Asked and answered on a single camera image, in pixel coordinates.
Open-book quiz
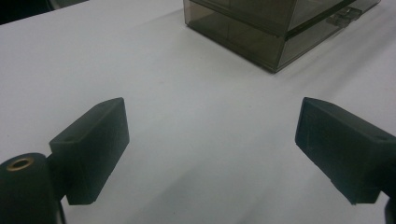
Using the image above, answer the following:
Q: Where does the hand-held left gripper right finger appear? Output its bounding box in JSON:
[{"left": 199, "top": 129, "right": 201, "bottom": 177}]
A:
[{"left": 294, "top": 96, "right": 396, "bottom": 205}]

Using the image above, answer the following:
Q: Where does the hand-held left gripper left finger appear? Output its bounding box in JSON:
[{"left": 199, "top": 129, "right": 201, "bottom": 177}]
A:
[{"left": 49, "top": 96, "right": 131, "bottom": 206}]

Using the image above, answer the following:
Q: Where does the smoky clear drawer box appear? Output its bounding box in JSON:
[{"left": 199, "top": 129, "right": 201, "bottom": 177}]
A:
[{"left": 182, "top": 0, "right": 382, "bottom": 75}]

